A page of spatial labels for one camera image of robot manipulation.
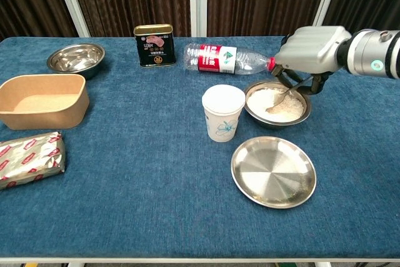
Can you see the brown kraft paper box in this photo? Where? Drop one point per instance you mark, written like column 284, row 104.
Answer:
column 62, row 113

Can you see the steel bowl holding rice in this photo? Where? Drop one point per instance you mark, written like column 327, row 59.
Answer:
column 265, row 123

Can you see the white powder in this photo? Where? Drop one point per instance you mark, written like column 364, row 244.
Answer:
column 259, row 104

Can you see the white flower-print paper cup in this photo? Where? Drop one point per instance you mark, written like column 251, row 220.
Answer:
column 222, row 123

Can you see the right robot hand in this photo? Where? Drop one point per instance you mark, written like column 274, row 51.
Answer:
column 312, row 48

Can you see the empty steel bowl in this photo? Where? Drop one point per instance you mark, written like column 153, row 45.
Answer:
column 75, row 60

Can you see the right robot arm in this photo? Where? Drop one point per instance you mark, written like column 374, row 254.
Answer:
column 372, row 54

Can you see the clear plastic spoon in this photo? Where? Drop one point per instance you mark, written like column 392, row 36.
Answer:
column 292, row 89

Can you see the round steel plate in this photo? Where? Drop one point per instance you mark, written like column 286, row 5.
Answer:
column 273, row 173

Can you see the red-label plastic water bottle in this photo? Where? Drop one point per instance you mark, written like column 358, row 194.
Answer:
column 215, row 59

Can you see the silver red foil snack pack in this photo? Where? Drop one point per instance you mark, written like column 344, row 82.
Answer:
column 31, row 160

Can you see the blue table cloth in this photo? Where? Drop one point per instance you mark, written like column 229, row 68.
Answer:
column 150, row 192

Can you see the black luncheon meat can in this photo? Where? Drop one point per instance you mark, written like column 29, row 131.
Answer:
column 154, row 48

